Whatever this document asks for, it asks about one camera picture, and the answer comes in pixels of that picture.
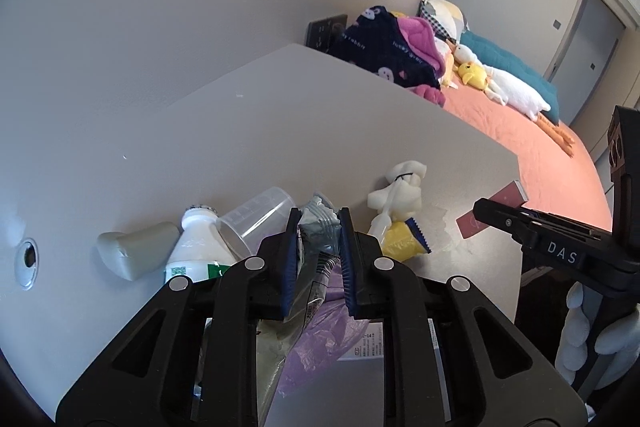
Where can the clear plastic cup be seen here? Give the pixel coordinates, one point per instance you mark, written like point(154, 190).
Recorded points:
point(250, 217)

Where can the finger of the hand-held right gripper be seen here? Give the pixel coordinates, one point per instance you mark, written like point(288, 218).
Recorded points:
point(565, 222)
point(500, 217)

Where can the navy printed blanket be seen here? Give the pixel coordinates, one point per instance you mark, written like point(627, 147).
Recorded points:
point(380, 52)

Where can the purple plastic bag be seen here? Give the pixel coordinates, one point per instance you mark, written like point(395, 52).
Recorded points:
point(320, 337)

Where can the yellow snack wrapper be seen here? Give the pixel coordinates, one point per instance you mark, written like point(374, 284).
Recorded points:
point(400, 242)

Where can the black wall socket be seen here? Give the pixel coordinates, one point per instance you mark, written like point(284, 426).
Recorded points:
point(322, 34)

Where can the clear plastic wrapper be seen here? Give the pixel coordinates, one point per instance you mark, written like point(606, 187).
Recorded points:
point(320, 227)

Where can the patchwork pillow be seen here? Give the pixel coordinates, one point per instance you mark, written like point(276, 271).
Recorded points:
point(445, 14)

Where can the grey door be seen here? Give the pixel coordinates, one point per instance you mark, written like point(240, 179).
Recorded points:
point(585, 47)

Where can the orange bed sheet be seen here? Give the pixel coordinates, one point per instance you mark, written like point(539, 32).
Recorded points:
point(525, 157)

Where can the white goose plush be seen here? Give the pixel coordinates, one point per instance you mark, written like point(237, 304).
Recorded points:
point(515, 92)

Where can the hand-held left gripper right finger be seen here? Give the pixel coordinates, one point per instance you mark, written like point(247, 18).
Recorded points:
point(349, 267)

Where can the yellow duck plush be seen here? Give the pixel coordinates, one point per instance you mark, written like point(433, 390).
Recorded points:
point(475, 77)

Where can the pink fleece blanket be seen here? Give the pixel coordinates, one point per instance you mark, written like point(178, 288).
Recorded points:
point(420, 39)

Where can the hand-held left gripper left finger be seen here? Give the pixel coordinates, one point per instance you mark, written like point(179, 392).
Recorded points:
point(289, 267)

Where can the white bottle with green label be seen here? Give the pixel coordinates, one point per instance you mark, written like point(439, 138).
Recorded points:
point(192, 247)

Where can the teal quilted blanket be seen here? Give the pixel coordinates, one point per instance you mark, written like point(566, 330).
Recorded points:
point(500, 57)

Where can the long yellow plush toy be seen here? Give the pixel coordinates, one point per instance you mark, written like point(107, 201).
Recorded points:
point(449, 72)

